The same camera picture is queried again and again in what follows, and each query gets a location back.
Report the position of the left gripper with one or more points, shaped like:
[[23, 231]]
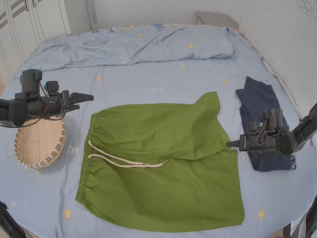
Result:
[[65, 102]]

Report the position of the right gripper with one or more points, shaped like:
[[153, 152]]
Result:
[[255, 142]]

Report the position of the green shorts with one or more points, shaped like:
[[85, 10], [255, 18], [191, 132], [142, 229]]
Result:
[[161, 170]]

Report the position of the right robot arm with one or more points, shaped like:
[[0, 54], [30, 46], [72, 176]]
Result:
[[272, 118]]

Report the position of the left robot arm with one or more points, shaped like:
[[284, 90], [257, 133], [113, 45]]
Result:
[[31, 80]]

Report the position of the round woven basket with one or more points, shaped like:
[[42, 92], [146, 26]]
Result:
[[37, 145]]

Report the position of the dark blue T-shirt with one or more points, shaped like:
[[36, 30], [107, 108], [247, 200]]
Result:
[[255, 100]]

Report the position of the pale blue quilt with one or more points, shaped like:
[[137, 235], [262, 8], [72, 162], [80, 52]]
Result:
[[123, 48]]

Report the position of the white wardrobe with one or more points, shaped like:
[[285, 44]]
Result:
[[29, 28]]

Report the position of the grey bedside table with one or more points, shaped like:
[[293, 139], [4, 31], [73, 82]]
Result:
[[215, 18]]

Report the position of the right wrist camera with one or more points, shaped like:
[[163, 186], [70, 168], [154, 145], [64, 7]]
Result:
[[253, 126]]

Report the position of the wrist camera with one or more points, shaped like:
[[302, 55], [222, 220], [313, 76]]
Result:
[[253, 126], [52, 88]]

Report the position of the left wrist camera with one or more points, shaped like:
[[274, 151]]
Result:
[[52, 88]]

